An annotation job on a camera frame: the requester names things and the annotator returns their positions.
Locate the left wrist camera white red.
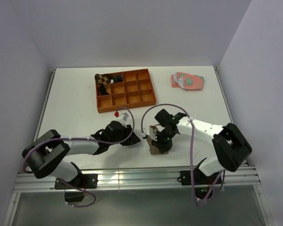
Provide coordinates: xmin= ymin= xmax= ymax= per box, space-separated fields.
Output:
xmin=114 ymin=111 xmax=129 ymax=121

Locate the black white striped sock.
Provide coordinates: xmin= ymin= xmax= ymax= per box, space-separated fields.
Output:
xmin=110 ymin=74 xmax=123 ymax=84

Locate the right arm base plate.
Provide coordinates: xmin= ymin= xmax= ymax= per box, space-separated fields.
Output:
xmin=177 ymin=169 xmax=225 ymax=186

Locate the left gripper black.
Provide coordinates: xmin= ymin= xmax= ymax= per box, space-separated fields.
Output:
xmin=109 ymin=124 xmax=141 ymax=146

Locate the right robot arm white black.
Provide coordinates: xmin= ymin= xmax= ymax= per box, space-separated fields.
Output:
xmin=150 ymin=109 xmax=252 ymax=184

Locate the orange compartment tray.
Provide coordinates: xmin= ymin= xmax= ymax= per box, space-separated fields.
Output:
xmin=95 ymin=69 xmax=157 ymax=113

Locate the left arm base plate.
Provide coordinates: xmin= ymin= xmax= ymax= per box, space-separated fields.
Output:
xmin=54 ymin=174 xmax=98 ymax=190

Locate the brown sock striped cuff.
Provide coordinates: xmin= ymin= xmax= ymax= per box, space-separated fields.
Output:
xmin=146 ymin=137 xmax=169 ymax=155

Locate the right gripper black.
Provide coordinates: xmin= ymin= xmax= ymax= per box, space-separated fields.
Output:
xmin=151 ymin=128 xmax=176 ymax=153

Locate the purple cable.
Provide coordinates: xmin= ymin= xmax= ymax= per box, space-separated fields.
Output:
xmin=22 ymin=106 xmax=135 ymax=208
xmin=140 ymin=103 xmax=226 ymax=208

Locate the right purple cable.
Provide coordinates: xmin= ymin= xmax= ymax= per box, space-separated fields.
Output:
xmin=140 ymin=103 xmax=226 ymax=208

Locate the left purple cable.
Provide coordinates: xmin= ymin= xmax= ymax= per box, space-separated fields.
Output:
xmin=22 ymin=106 xmax=135 ymax=208

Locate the checkered brown rolled sock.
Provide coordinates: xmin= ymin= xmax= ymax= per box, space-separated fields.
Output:
xmin=94 ymin=73 xmax=113 ymax=96

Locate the pink green dotted sock pair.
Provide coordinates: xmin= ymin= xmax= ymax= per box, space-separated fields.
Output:
xmin=170 ymin=72 xmax=204 ymax=90

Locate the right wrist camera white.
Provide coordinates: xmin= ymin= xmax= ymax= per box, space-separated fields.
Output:
xmin=141 ymin=126 xmax=158 ymax=141

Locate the aluminium rail frame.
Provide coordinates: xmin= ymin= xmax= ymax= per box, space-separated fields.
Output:
xmin=12 ymin=164 xmax=260 ymax=193

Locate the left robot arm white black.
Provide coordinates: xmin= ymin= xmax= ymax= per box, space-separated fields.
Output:
xmin=22 ymin=120 xmax=141 ymax=188

